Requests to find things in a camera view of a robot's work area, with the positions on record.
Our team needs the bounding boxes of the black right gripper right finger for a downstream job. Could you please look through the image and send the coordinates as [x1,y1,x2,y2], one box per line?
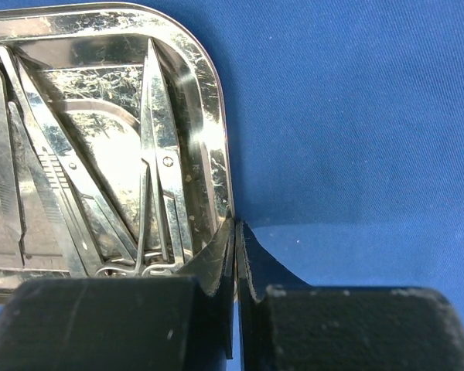
[235,222,464,370]

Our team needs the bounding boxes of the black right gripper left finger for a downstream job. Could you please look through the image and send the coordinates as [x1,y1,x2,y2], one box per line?
[0,219,235,370]

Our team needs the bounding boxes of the steel instrument tray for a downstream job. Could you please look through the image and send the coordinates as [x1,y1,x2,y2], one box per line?
[0,2,234,304]

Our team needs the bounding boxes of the blue cloth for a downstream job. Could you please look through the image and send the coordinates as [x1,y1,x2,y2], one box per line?
[0,0,464,371]

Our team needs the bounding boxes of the steel surgical scissors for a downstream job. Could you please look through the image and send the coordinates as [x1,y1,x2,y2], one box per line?
[140,38,193,277]

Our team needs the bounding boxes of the steel tweezers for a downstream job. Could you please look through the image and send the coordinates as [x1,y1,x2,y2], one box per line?
[0,70,25,269]

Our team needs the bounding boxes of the steel scalpel handle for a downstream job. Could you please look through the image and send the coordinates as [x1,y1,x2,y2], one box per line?
[9,101,101,277]

